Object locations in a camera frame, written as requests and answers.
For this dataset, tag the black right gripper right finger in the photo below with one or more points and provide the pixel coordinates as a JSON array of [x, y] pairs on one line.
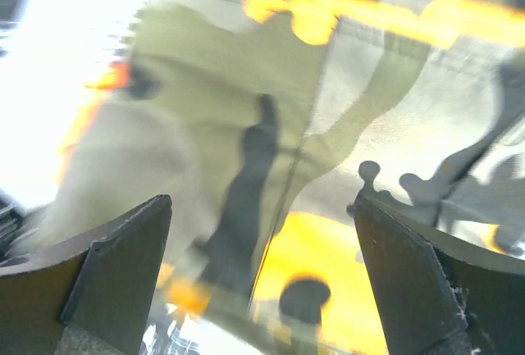
[[437, 294]]

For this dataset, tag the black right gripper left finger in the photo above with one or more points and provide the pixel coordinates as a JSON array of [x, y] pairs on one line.
[[92, 291]]

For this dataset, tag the camouflage olive yellow trousers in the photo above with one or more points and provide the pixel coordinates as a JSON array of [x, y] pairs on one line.
[[263, 119]]

